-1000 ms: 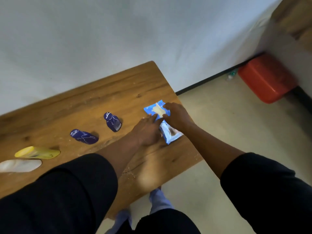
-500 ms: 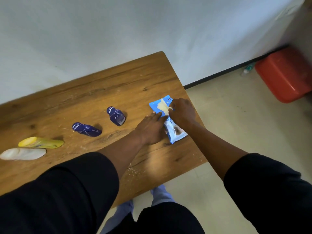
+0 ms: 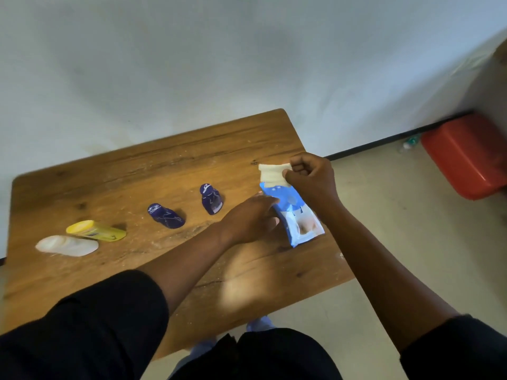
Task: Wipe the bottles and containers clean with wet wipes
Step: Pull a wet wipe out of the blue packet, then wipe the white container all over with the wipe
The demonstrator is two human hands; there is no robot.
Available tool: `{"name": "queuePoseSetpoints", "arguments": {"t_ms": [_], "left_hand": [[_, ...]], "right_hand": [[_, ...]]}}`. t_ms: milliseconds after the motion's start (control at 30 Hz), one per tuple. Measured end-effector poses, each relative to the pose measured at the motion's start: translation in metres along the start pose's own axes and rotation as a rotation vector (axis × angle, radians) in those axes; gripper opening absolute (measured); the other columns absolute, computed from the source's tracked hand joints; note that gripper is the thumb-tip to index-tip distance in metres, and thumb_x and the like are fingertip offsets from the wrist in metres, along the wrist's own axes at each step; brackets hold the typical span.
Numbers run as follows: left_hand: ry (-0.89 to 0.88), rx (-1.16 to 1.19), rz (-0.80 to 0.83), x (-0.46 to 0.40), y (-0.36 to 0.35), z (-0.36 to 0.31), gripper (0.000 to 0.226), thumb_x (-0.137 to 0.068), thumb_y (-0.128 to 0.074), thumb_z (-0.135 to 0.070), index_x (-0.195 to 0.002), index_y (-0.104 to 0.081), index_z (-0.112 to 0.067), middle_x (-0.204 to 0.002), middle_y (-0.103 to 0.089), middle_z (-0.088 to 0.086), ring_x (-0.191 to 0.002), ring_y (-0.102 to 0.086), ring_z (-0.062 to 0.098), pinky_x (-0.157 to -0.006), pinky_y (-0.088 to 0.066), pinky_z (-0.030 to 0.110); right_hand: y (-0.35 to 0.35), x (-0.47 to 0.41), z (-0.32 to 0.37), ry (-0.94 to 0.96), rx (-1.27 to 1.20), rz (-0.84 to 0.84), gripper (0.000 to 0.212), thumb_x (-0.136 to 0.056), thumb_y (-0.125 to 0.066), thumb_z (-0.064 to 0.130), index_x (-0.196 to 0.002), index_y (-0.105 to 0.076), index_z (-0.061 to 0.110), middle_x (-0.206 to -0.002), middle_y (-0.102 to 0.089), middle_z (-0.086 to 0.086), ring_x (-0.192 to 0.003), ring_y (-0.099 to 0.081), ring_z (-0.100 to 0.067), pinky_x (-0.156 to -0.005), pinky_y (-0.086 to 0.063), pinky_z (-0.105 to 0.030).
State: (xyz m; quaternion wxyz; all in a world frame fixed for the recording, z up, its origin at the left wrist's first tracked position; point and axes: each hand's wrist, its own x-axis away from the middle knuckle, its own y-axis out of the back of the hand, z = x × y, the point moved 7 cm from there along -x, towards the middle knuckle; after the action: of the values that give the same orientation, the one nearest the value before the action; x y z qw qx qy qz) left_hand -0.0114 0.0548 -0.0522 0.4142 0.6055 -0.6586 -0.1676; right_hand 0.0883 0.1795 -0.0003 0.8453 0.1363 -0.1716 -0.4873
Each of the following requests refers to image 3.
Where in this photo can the person's left hand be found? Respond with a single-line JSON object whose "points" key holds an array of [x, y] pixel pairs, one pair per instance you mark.
{"points": [[245, 221]]}

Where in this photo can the dark blue small bottle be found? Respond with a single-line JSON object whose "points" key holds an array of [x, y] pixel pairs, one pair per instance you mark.
{"points": [[211, 199], [166, 216]]}

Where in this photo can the person's left forearm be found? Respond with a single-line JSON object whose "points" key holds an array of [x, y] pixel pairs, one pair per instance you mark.
{"points": [[186, 265]]}

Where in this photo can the person's right hand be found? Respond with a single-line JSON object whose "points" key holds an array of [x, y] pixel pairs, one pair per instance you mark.
{"points": [[317, 185]]}

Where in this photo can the yellow plastic bottle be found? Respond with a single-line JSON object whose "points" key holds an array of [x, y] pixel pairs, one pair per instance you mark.
{"points": [[97, 231]]}

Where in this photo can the clear plastic water bottle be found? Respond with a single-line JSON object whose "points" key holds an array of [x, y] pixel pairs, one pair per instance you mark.
{"points": [[408, 143]]}

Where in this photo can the white wet wipe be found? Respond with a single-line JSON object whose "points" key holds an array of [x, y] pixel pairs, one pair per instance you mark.
{"points": [[272, 174]]}

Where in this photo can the person's right forearm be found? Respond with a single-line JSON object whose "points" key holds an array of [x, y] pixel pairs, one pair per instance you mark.
{"points": [[380, 273]]}

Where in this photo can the black skirting strip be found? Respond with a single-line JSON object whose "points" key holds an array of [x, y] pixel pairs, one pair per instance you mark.
{"points": [[396, 136]]}

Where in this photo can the blue wet wipes packet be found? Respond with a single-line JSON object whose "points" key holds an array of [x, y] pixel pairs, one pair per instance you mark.
{"points": [[297, 223]]}

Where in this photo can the red plastic stool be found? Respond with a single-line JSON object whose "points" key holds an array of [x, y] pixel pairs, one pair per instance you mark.
{"points": [[467, 156]]}

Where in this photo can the person's right thumb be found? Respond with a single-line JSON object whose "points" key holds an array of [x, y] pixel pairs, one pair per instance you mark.
{"points": [[292, 177]]}

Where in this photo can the white plastic bottle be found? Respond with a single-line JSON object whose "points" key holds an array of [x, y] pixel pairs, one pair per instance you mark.
{"points": [[67, 246]]}

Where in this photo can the person's left thumb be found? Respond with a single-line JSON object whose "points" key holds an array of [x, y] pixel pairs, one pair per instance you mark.
{"points": [[272, 224]]}

